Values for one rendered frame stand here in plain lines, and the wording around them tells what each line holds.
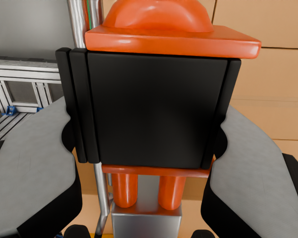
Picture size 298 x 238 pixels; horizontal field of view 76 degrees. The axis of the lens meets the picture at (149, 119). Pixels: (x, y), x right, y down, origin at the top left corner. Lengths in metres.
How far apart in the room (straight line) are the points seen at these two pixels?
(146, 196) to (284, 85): 0.79
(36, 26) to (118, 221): 1.33
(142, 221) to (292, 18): 0.77
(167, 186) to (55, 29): 1.29
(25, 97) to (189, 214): 1.18
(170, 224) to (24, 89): 1.26
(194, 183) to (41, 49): 1.25
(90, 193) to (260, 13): 0.71
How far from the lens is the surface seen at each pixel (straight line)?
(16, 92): 1.40
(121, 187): 0.16
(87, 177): 0.45
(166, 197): 0.17
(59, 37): 1.38
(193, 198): 0.43
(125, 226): 0.20
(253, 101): 0.89
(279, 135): 1.06
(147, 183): 0.20
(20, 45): 1.52
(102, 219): 0.22
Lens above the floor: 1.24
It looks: 57 degrees down
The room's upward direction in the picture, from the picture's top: 178 degrees counter-clockwise
